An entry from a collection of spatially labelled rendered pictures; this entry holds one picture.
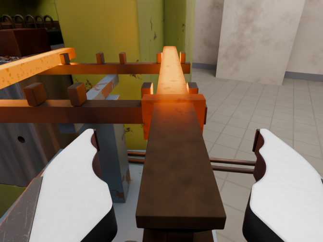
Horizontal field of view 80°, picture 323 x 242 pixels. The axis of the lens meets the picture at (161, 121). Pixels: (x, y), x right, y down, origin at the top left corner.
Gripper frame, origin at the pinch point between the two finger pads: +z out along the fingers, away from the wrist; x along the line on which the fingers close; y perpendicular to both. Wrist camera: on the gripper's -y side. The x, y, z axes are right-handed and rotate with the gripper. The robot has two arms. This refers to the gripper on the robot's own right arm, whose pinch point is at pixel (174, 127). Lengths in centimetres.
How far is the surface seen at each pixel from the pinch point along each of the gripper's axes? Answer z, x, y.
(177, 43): 93, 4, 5
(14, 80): 15.6, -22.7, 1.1
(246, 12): 334, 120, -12
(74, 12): 54, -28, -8
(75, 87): 7.0, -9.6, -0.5
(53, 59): 26.7, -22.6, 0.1
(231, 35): 343, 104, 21
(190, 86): 7.1, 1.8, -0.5
